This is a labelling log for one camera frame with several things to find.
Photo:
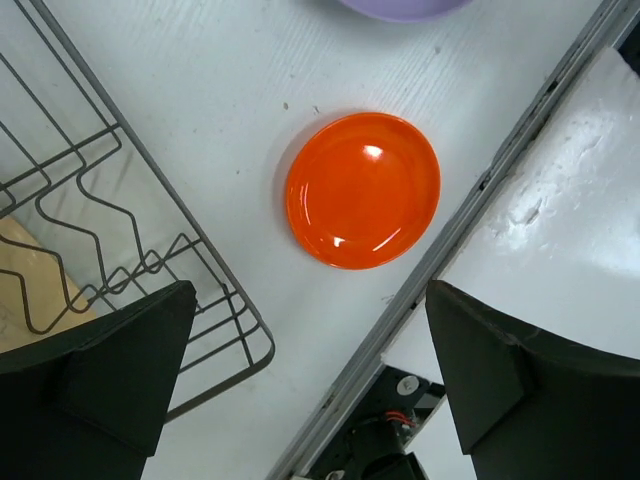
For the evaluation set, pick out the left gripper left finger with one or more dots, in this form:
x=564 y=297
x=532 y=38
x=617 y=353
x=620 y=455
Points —
x=91 y=402

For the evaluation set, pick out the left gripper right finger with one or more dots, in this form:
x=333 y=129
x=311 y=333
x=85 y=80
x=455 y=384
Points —
x=530 y=404

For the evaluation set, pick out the yellow plate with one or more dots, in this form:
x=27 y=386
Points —
x=37 y=300

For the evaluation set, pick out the orange plate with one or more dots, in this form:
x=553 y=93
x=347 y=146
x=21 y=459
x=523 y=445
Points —
x=362 y=191

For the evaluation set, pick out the light purple plate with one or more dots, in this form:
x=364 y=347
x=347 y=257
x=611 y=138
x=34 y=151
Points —
x=404 y=11

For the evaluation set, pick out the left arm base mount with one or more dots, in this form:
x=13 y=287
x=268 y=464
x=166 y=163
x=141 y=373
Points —
x=373 y=441

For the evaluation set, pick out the grey wire dish rack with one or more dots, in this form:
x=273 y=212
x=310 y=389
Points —
x=78 y=178

